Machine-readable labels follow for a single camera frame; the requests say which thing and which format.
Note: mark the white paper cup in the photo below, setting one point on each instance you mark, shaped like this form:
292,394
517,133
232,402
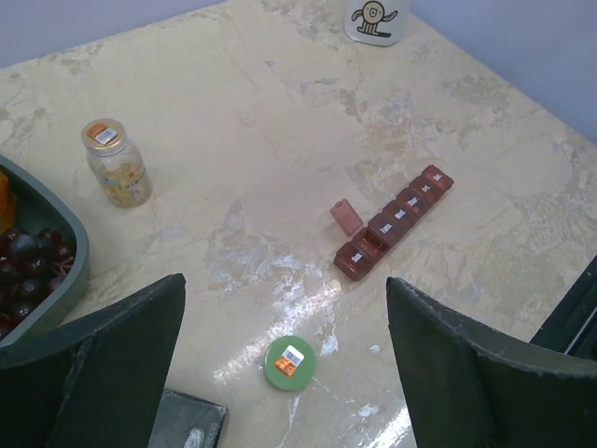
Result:
380,23

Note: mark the orange spiky fruit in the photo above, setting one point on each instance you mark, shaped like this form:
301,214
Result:
8,204

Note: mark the red weekly pill organizer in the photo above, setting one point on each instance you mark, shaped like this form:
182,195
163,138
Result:
370,241

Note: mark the grey fruit tray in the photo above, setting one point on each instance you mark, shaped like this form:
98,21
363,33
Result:
39,208

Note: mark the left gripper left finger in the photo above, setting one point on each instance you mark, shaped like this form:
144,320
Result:
97,380

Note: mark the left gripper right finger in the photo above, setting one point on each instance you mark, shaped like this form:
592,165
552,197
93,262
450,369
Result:
469,385

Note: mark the small amber pill bottle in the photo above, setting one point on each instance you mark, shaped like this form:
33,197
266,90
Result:
116,163

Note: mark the green bottle cap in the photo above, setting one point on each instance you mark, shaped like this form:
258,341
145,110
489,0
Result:
289,363

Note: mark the black product box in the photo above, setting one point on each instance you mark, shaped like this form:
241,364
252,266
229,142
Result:
184,421

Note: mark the dark grape bunch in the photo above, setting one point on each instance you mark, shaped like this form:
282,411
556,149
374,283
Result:
32,267

